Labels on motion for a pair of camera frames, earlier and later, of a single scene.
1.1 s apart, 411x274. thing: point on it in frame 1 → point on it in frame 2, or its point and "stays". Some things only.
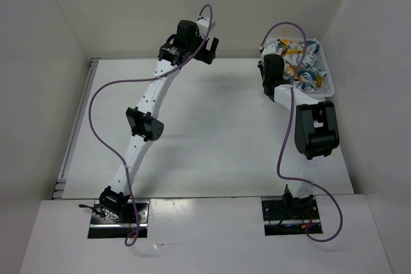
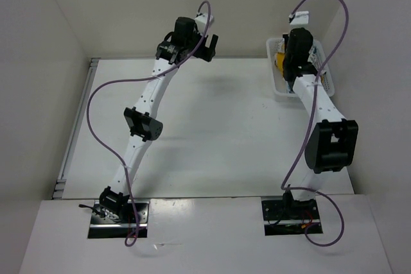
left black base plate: (102, 228) stays
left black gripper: (207, 56) stays
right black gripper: (261, 65) → (286, 36)
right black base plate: (276, 222) stays
